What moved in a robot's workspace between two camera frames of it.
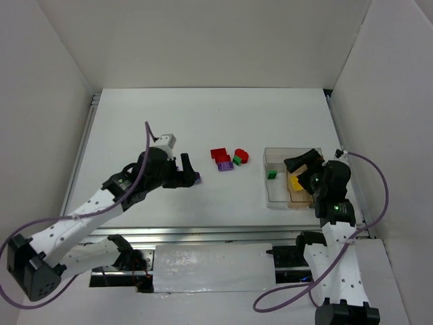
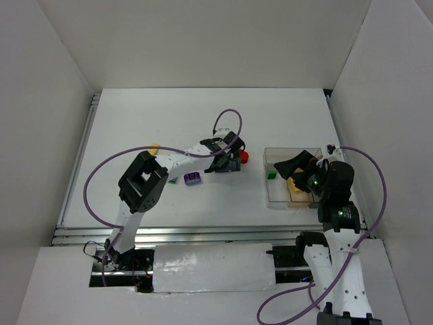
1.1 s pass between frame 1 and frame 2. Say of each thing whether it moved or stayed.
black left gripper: moved
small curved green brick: stayed
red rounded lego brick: stayed
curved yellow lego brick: stayed
